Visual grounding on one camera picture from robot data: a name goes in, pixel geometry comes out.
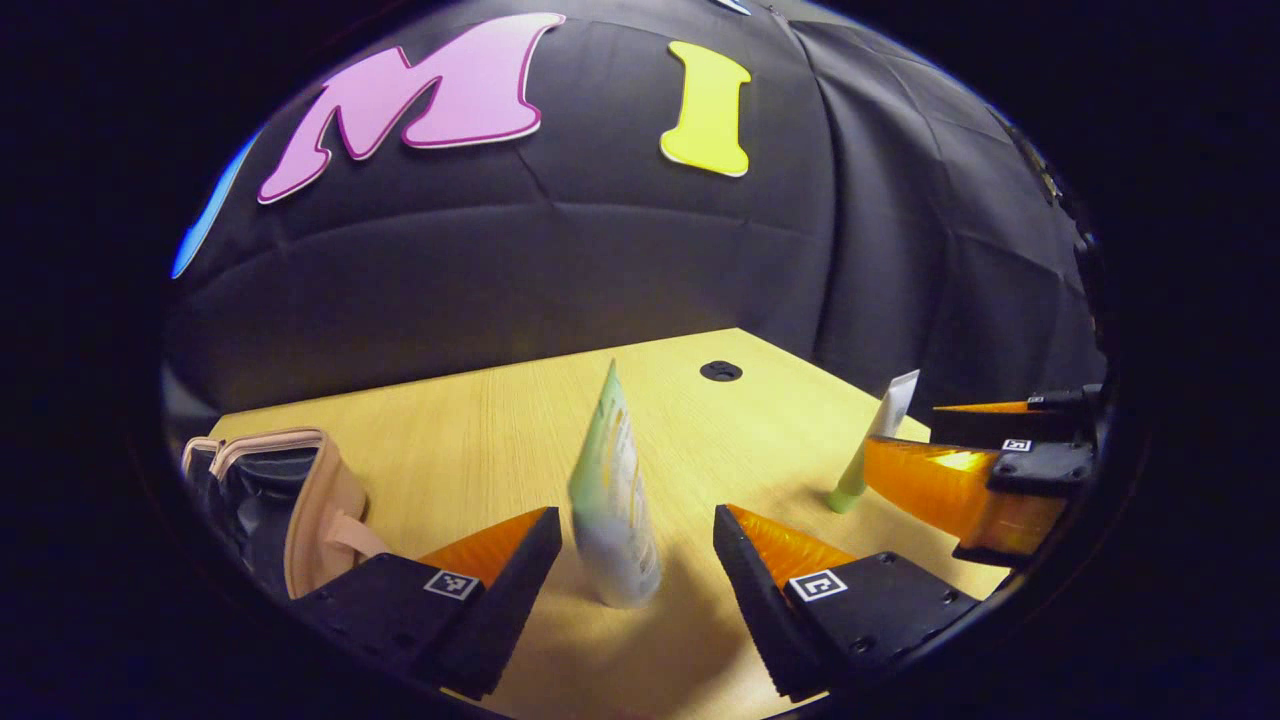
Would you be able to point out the white skincare tube green cap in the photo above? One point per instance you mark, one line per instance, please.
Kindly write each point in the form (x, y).
(885, 420)

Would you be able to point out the pink suitcase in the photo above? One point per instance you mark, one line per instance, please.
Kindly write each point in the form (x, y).
(320, 510)

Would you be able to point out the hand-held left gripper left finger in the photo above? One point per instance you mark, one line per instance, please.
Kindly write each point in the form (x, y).
(515, 600)

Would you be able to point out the black backdrop cloth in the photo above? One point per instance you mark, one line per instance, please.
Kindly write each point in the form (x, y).
(600, 250)

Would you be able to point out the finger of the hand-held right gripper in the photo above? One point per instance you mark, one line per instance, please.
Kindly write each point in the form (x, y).
(1045, 468)
(1000, 428)

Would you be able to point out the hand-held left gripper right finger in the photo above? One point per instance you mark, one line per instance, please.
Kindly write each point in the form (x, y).
(760, 610)

